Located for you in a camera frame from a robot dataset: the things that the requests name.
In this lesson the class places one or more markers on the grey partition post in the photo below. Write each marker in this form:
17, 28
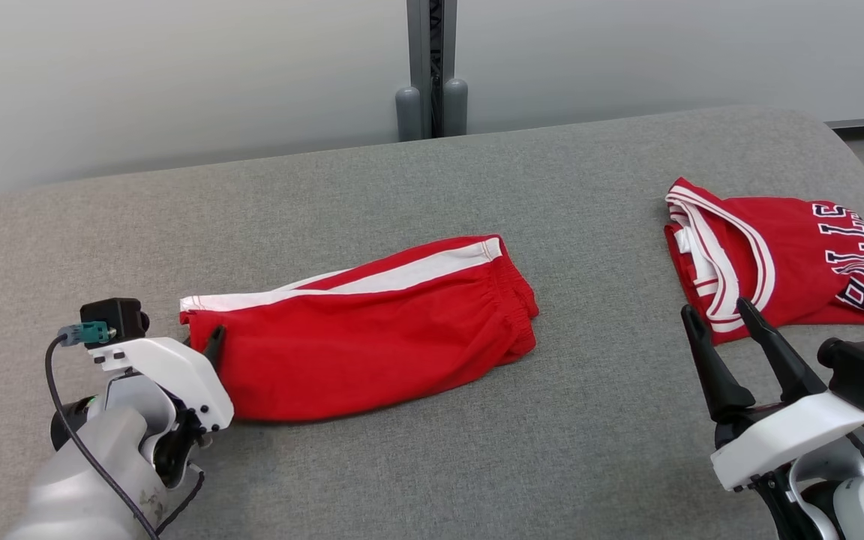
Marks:
421, 60

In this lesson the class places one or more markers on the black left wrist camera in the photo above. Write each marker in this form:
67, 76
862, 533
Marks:
113, 319

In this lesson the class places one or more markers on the red white-striped shorts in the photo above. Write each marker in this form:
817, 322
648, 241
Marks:
372, 337

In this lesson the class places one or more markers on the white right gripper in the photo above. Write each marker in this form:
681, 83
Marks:
799, 435

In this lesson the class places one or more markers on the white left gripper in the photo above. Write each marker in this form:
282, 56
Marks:
177, 367

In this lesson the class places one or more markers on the red white jersey shirt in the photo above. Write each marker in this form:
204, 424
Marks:
792, 255

